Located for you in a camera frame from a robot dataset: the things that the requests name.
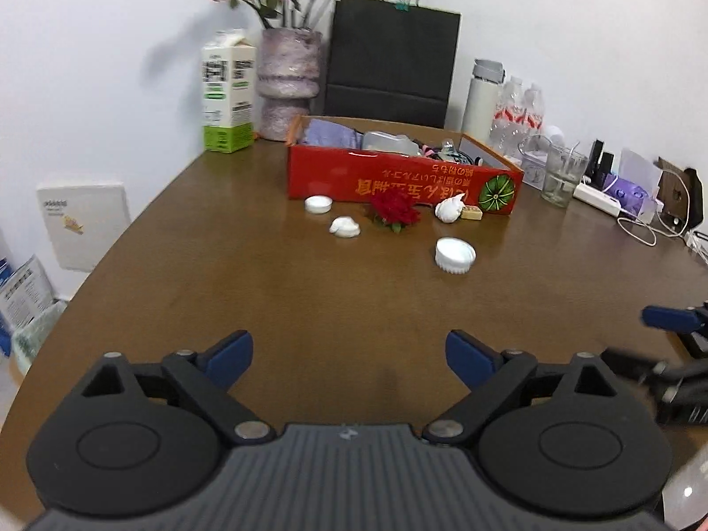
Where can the purple cloth pouch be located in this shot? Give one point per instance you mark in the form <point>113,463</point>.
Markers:
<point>332,134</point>

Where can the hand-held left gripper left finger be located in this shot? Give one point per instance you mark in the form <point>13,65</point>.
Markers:
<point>230,357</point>

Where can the white thermos bottle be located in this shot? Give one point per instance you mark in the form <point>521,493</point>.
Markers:
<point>480,105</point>

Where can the clear plastic container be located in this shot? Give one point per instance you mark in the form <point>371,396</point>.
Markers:
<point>390,142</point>

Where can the pink fuzzy vase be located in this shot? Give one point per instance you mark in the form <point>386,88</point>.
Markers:
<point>288,83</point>

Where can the black upright device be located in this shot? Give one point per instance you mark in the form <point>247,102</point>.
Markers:
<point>693,196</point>

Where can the white power strip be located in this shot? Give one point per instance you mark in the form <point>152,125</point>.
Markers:
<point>597,200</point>

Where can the white green milk carton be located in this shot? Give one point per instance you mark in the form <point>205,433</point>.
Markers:
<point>228,94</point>

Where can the clear glass cup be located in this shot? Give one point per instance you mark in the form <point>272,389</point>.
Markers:
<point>561,182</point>

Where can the white garlic bulb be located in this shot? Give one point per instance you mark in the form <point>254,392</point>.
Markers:
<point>451,209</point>

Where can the white round lamp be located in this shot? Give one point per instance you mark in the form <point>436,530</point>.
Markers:
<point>554,134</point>

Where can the clear glass jar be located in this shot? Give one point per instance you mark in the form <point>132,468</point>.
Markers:
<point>534,163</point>

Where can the white ribbed lid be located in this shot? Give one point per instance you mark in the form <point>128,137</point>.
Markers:
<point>454,255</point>

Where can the green binder clip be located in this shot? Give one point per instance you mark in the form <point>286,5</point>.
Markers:
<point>401,6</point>

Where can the red rose flower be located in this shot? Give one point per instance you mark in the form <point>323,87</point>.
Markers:
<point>394,209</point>

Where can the white lumpy plastic object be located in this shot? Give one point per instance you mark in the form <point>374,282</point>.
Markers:
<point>345,228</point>

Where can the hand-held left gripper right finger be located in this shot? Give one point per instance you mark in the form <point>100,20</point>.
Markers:
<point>470,358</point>

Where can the brown wooden desktop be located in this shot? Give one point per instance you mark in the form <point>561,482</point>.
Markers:
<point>332,298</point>

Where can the white wall panel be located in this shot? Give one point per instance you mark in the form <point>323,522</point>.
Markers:
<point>83,224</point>

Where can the black paper bag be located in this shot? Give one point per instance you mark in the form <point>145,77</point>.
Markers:
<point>390,61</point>

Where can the small yellow box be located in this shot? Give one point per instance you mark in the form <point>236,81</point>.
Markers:
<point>473,213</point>

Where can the purple printed box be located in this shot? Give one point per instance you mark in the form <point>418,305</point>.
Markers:
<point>633,199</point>

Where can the small white round cap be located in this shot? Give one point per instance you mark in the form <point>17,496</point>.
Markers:
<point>318,204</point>

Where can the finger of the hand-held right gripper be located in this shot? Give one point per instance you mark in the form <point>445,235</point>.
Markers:
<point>630,362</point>
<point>672,318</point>

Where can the white plastic trash bag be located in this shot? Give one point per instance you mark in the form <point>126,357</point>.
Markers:
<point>36,337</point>

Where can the white folded card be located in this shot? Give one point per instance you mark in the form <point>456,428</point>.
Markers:
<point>639,166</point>

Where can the red cardboard box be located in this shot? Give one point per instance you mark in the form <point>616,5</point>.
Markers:
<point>343,177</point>

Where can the brown cardboard stand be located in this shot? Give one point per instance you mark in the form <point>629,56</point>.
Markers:
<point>672,188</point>

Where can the clear water bottle red label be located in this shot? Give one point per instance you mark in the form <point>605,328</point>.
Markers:
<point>506,116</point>
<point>532,113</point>

